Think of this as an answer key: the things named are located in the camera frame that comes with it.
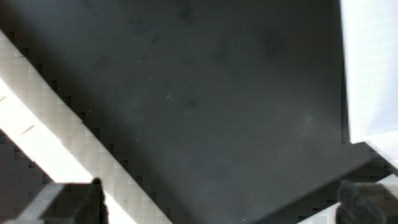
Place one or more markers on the white drawer cabinet frame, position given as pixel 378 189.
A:
pixel 57 142

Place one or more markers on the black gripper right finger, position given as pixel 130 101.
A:
pixel 368 203

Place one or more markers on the white right fence rail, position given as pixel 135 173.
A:
pixel 369 48

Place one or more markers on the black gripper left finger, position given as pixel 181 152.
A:
pixel 67 204

